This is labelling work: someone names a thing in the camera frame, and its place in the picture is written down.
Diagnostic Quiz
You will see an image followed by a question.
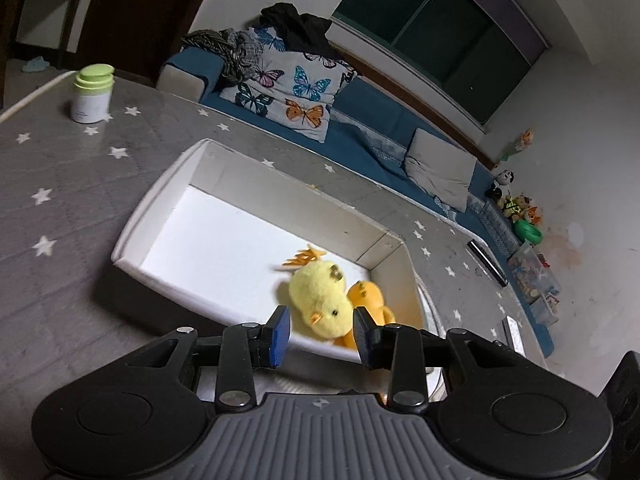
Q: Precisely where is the yellow chick plush toy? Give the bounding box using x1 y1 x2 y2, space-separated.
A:
278 243 352 339

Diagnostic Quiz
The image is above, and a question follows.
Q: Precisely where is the butterfly print pillow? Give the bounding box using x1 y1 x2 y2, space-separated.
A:
218 25 359 144

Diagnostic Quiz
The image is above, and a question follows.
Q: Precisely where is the blue sofa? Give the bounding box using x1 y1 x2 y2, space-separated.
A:
157 45 556 359

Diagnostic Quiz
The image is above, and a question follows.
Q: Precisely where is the dark wooden door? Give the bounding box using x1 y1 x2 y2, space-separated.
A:
75 0 227 87

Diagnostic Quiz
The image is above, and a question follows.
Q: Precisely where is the green plastic bowl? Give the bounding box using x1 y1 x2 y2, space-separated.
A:
515 218 545 245

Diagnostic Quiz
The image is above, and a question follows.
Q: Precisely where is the plaid cloth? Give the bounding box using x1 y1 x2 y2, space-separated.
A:
180 29 266 92

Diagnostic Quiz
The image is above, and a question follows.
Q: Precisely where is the black remote control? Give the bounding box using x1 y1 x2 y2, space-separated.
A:
467 239 509 288

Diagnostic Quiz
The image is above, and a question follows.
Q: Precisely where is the white flat device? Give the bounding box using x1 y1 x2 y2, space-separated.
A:
502 316 526 356

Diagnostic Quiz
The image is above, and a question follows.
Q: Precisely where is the black clothing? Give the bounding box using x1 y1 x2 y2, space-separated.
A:
259 2 347 61

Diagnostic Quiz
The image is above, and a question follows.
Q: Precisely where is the white cardboard box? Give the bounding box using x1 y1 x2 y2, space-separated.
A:
111 138 447 392

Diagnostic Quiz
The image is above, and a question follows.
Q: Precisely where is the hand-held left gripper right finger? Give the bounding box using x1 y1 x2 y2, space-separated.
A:
352 306 522 410

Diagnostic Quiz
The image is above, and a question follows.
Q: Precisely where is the grey cushion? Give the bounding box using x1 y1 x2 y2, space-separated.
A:
403 128 479 213

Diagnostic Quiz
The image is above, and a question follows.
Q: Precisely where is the wooden table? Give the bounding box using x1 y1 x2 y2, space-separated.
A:
0 0 94 52

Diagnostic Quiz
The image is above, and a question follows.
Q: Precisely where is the orange plush toy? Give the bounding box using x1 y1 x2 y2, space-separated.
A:
333 281 397 352

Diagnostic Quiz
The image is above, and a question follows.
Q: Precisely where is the dark window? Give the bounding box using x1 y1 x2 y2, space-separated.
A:
330 0 549 126

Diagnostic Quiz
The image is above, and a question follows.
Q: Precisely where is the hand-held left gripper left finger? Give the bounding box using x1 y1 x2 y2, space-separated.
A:
125 305 292 414

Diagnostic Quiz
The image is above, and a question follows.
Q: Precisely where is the panda plush toy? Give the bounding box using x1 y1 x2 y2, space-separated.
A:
487 168 517 201

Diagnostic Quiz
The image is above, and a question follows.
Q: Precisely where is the pile of small plush toys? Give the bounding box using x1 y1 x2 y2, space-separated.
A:
499 192 546 226

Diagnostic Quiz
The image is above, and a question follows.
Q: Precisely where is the white jar with green lid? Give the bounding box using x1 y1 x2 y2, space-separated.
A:
69 64 115 125

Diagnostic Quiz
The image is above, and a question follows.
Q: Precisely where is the small toy box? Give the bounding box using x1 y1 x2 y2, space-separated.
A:
529 292 562 329

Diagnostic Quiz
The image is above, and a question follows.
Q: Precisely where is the clear bin of toys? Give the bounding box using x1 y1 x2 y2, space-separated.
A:
507 240 562 304

